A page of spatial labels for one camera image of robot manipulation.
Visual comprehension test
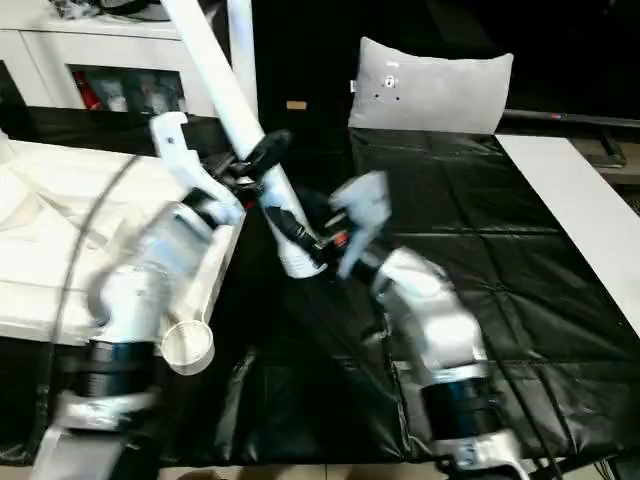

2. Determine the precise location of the white plastic table leg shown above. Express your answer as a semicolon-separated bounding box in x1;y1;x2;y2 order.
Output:
228;0;259;116
160;0;331;279

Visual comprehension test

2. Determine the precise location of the white plastic table top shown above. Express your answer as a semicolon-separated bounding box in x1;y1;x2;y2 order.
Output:
0;135;249;376

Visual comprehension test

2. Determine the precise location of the black work mat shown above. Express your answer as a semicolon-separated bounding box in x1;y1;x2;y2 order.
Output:
0;105;640;469

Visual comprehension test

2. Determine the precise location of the grey pillow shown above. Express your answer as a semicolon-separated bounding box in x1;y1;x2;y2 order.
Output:
348;37;515;134

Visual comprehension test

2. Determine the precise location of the small red bottle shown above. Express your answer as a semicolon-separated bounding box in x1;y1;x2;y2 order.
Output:
76;72;101;111

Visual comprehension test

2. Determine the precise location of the dark round appliance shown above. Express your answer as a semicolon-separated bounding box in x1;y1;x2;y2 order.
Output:
100;0;176;19

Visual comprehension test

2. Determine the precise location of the white cabinet with glass doors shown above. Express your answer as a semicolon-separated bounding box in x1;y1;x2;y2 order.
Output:
0;0;233;116

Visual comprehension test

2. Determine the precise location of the dark clutter pile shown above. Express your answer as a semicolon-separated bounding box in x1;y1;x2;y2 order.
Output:
50;0;101;21

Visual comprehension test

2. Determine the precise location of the white flat panel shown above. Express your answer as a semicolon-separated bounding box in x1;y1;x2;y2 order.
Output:
497;135;640;336

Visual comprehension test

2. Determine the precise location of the black screen stand foot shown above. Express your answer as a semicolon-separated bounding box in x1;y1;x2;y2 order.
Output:
597;135;629;168

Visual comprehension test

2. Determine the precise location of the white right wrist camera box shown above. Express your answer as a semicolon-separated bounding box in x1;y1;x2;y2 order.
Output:
328;170;393;281

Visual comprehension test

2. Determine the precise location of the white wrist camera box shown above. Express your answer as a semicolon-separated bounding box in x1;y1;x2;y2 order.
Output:
148;112;246;226
328;170;393;281

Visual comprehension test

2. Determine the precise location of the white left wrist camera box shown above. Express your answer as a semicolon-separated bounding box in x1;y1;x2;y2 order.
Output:
148;112;246;226

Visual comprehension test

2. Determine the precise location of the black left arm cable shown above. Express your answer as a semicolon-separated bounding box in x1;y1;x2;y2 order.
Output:
38;150;143;446

